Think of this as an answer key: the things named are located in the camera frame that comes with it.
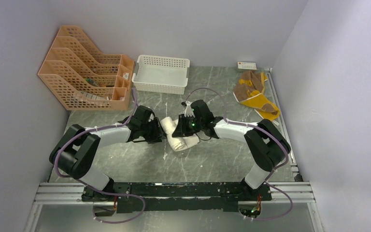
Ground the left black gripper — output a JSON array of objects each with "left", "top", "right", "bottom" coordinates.
[{"left": 141, "top": 117, "right": 169, "bottom": 145}]

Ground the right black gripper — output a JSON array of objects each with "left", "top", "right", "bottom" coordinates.
[{"left": 172, "top": 114, "right": 204, "bottom": 137}]

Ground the cream white towel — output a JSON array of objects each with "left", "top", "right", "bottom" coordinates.
[{"left": 159, "top": 116, "right": 200, "bottom": 152}]

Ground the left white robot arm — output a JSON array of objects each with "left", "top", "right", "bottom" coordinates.
[{"left": 49, "top": 105, "right": 167, "bottom": 201}]

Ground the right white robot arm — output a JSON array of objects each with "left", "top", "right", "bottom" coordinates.
[{"left": 171, "top": 100, "right": 291, "bottom": 200}]

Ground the white plastic basket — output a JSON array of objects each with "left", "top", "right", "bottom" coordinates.
[{"left": 132, "top": 55, "right": 190, "bottom": 95}]

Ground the brown yellow towel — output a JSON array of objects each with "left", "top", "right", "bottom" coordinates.
[{"left": 233, "top": 70, "right": 280, "bottom": 121}]

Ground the small white red box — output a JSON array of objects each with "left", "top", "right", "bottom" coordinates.
[{"left": 237, "top": 61, "right": 257, "bottom": 70}]

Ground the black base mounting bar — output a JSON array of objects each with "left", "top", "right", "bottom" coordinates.
[{"left": 81, "top": 182, "right": 272, "bottom": 213}]

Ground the orange plastic file organizer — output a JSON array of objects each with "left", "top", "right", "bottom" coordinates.
[{"left": 38, "top": 26, "right": 135, "bottom": 111}]

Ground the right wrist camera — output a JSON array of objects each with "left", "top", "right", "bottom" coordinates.
[{"left": 181, "top": 101, "right": 195, "bottom": 117}]

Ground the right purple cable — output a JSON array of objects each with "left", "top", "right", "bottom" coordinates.
[{"left": 184, "top": 87, "right": 293, "bottom": 221}]

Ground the purple cable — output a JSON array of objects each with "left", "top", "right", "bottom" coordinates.
[
  {"left": 184, "top": 87, "right": 293, "bottom": 221},
  {"left": 53, "top": 87, "right": 147, "bottom": 224}
]

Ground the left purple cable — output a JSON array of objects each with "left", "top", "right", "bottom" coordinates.
[{"left": 53, "top": 87, "right": 147, "bottom": 224}]

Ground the aluminium frame rail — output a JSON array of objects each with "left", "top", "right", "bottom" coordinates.
[{"left": 24, "top": 67, "right": 324, "bottom": 232}]

